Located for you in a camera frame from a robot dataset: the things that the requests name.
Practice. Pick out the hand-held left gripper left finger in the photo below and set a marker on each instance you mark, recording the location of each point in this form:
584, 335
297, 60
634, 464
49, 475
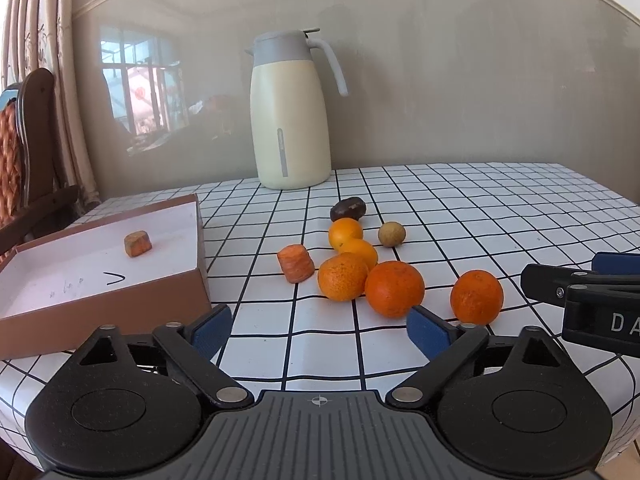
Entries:
214, 330

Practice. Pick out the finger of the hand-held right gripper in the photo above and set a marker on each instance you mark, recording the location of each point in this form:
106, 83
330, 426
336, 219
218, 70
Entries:
545, 280
617, 262

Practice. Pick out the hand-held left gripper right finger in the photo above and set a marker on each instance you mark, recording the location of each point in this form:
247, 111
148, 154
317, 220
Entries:
427, 332

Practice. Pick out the orange mandarin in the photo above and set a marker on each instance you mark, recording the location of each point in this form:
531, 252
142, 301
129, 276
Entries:
342, 277
476, 296
364, 252
394, 289
345, 230

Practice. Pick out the round tan fruit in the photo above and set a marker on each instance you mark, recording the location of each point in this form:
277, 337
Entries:
391, 234

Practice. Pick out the carrot piece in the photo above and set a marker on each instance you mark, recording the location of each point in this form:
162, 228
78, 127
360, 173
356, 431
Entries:
137, 243
296, 263

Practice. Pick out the brown cardboard box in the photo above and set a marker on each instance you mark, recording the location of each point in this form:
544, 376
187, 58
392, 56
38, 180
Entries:
75, 265

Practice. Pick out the white checkered tablecloth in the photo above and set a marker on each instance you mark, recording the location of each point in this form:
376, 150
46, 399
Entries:
475, 210

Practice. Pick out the dark brown fruit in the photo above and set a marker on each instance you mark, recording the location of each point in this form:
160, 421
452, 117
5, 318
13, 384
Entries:
348, 208

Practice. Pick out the cream thermos jug grey lid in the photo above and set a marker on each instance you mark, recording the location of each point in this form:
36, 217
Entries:
290, 120

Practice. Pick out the orange woven chair cushion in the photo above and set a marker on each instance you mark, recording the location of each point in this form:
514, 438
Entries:
10, 165

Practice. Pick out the dark wooden chair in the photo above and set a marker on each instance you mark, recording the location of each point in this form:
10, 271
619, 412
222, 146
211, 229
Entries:
37, 125

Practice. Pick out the beige patterned curtain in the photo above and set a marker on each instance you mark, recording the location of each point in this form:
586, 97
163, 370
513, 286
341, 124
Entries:
55, 60

